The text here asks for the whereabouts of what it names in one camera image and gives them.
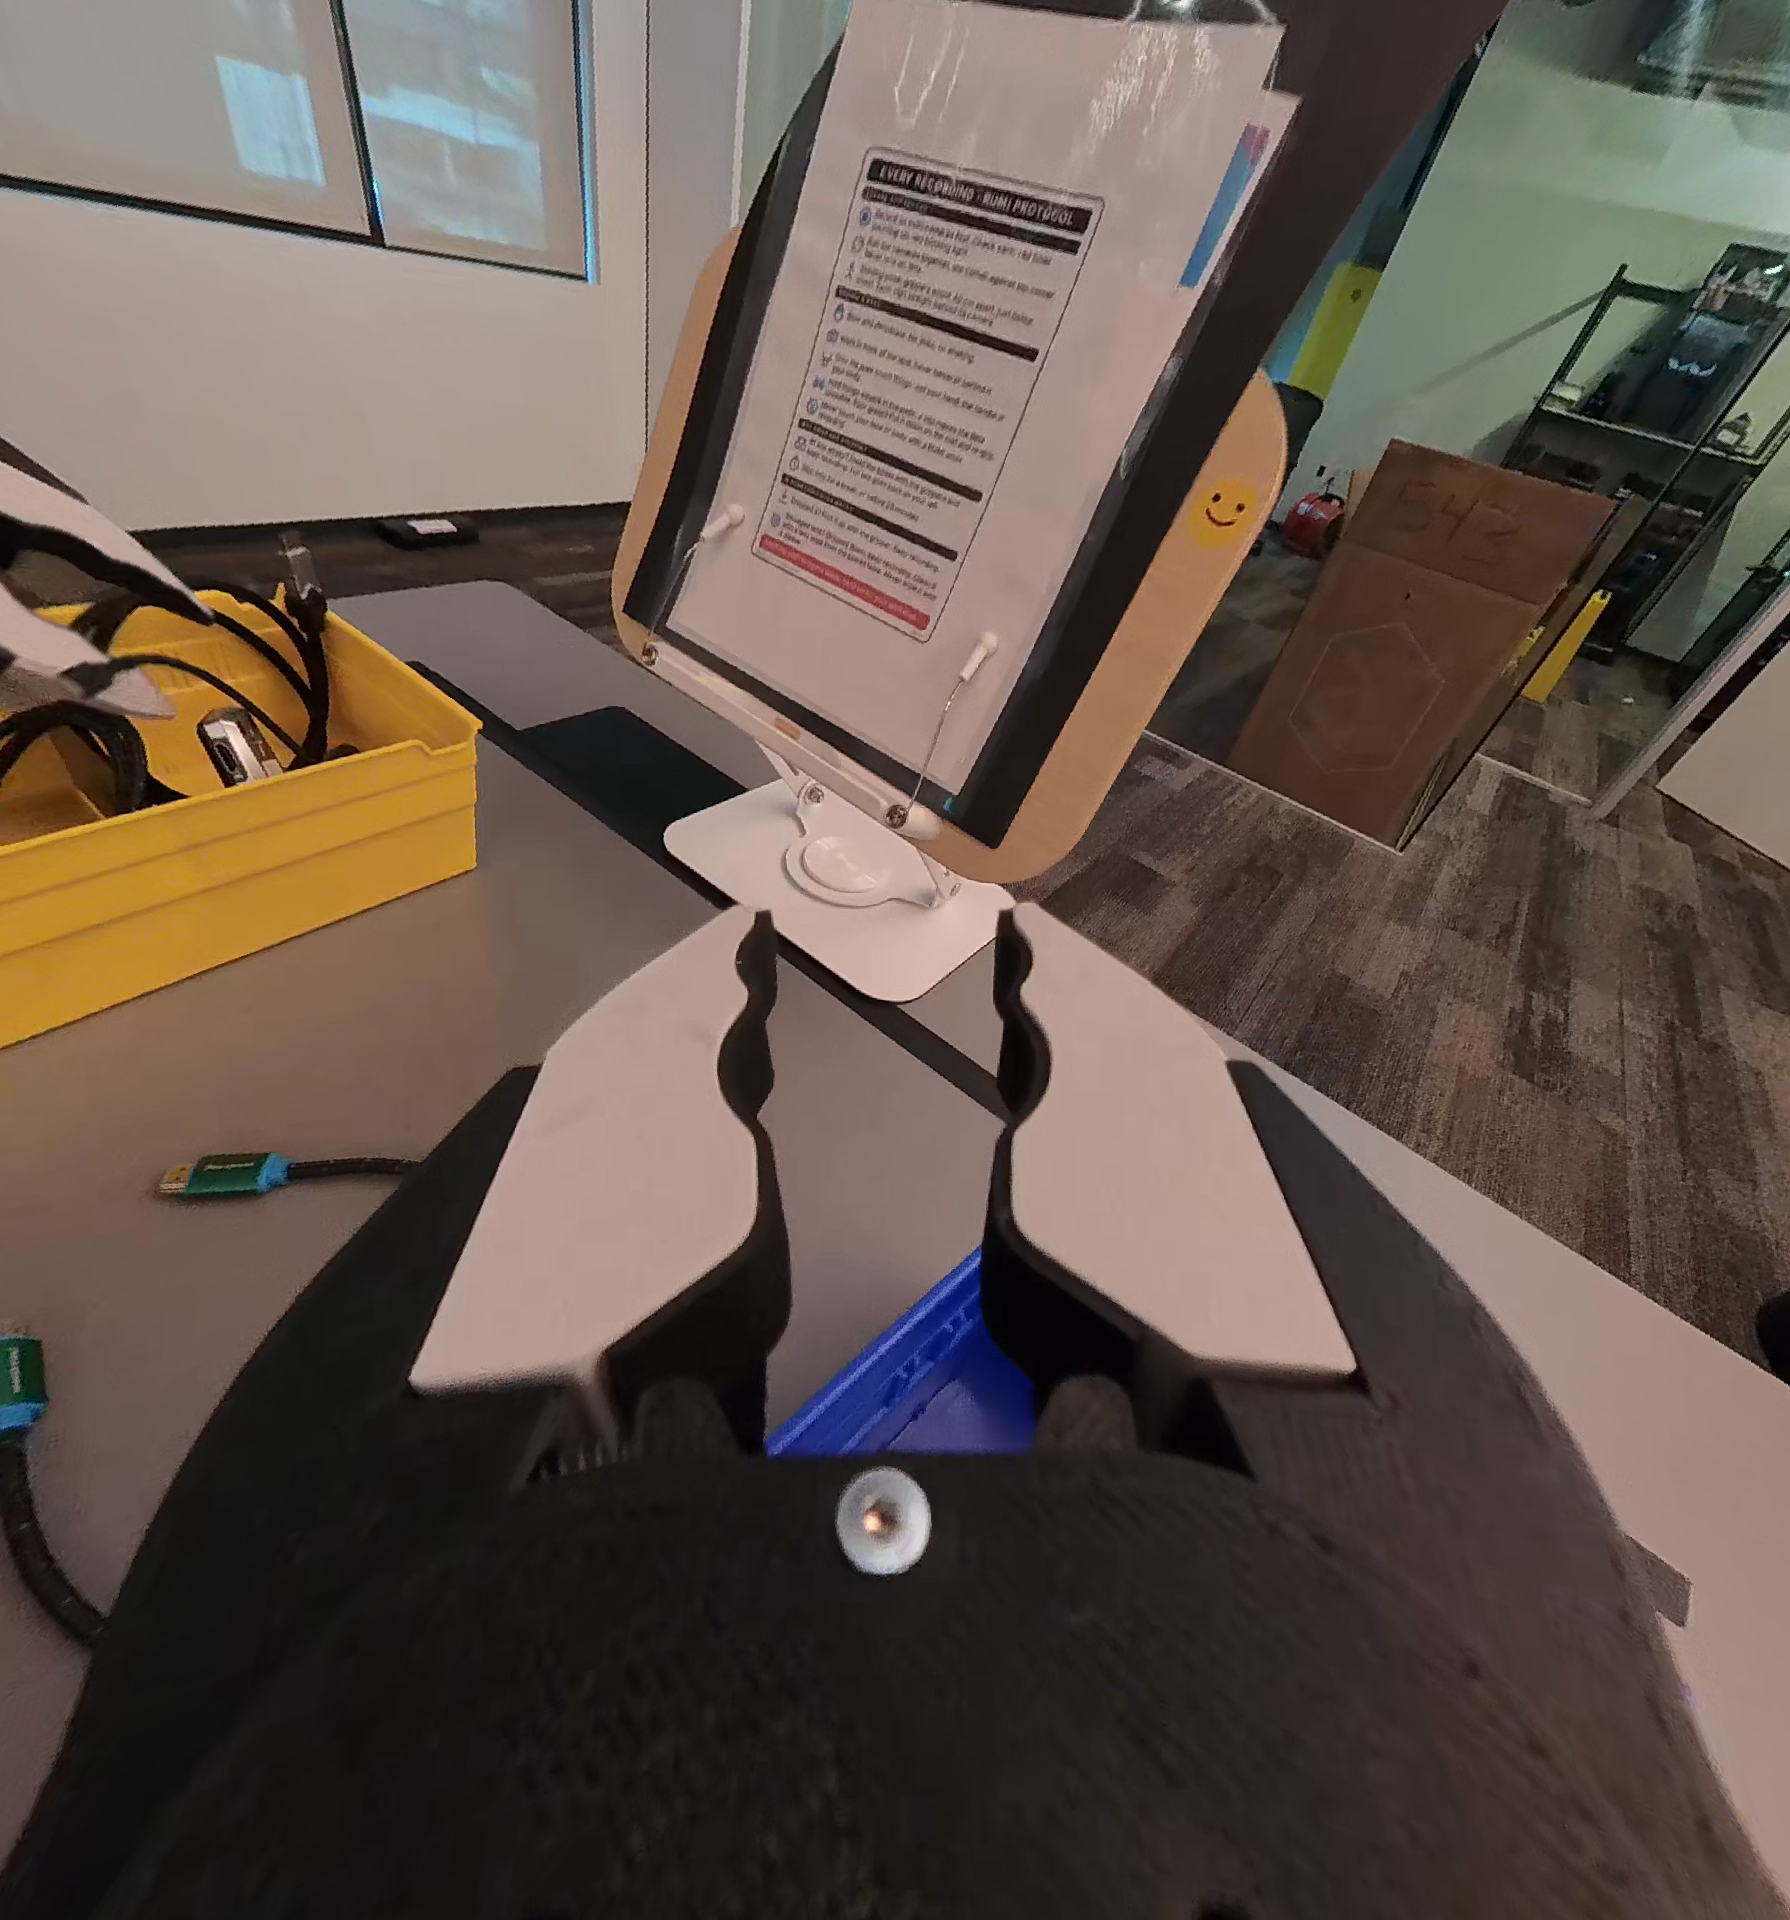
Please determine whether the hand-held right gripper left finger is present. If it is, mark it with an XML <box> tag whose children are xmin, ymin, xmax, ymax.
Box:
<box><xmin>413</xmin><ymin>903</ymin><xmax>794</xmax><ymax>1453</ymax></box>

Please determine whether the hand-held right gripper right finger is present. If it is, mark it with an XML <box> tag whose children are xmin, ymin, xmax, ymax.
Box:
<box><xmin>982</xmin><ymin>899</ymin><xmax>1359</xmax><ymax>1453</ymax></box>

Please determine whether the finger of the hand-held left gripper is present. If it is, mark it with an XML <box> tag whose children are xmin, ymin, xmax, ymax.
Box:
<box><xmin>0</xmin><ymin>600</ymin><xmax>177</xmax><ymax>722</ymax></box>
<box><xmin>0</xmin><ymin>435</ymin><xmax>218</xmax><ymax>628</ymax></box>

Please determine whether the yellow plastic bin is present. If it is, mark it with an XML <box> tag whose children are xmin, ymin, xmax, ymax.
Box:
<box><xmin>0</xmin><ymin>589</ymin><xmax>480</xmax><ymax>1075</ymax></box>

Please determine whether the blue plastic bin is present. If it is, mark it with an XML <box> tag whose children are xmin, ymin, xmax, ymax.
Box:
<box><xmin>762</xmin><ymin>1247</ymin><xmax>1041</xmax><ymax>1455</ymax></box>

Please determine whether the white plate with round disc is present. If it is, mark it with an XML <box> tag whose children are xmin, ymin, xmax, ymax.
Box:
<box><xmin>663</xmin><ymin>779</ymin><xmax>1016</xmax><ymax>997</ymax></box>

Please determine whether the large glass window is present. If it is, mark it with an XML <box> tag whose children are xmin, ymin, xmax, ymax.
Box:
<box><xmin>0</xmin><ymin>0</ymin><xmax>595</xmax><ymax>283</ymax></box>

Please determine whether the brown cardboard box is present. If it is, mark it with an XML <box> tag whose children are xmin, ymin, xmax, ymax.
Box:
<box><xmin>1228</xmin><ymin>437</ymin><xmax>1620</xmax><ymax>845</ymax></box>

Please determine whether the yellow floor sign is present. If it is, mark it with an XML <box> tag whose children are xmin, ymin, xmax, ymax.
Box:
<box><xmin>1517</xmin><ymin>589</ymin><xmax>1620</xmax><ymax>707</ymax></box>

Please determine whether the laminated instruction sheet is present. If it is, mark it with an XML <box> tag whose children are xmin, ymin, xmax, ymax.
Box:
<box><xmin>670</xmin><ymin>0</ymin><xmax>1286</xmax><ymax>648</ymax></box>

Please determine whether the black metal shelf rack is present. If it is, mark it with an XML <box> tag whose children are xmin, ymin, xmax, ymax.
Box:
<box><xmin>1501</xmin><ymin>247</ymin><xmax>1790</xmax><ymax>667</ymax></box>

